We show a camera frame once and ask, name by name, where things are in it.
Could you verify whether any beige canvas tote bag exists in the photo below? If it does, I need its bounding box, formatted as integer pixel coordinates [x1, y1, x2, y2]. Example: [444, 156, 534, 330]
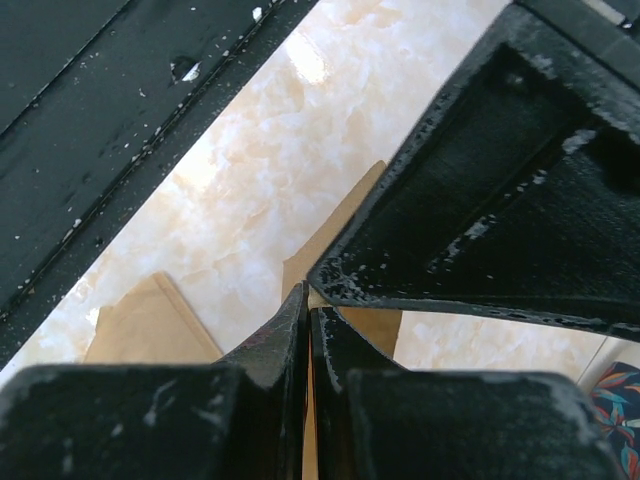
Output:
[590, 362, 639, 480]

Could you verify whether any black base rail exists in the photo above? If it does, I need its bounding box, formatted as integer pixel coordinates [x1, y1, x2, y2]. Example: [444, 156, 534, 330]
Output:
[1, 1, 312, 333]

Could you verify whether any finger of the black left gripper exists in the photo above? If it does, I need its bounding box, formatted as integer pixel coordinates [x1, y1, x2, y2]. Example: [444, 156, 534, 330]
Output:
[308, 1, 639, 341]

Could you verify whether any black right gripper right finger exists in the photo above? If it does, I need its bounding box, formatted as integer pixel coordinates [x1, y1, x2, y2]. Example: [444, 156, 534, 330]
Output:
[310, 307, 623, 479]

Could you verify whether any brown paper coffee filter stack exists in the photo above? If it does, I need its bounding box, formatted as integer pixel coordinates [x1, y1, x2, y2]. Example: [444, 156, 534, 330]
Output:
[83, 272, 223, 365]

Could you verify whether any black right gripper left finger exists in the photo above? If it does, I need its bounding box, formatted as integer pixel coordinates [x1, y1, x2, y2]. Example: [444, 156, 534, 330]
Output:
[1, 283, 306, 479]

